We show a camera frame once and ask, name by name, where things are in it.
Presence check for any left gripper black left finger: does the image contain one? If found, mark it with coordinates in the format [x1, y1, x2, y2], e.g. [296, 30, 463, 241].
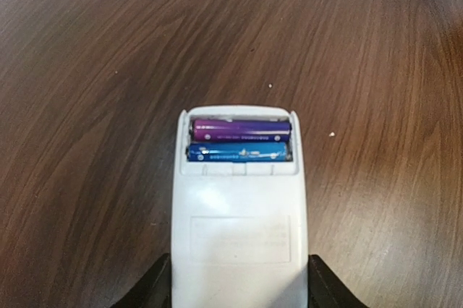
[115, 254, 171, 308]

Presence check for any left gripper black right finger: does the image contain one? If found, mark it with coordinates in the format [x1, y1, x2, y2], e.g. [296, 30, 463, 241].
[308, 254, 362, 308]

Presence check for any white remote control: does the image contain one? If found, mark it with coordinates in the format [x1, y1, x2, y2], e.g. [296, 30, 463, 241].
[171, 106, 308, 307]

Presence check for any blue AAA battery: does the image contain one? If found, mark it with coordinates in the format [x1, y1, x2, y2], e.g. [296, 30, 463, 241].
[187, 142, 291, 163]

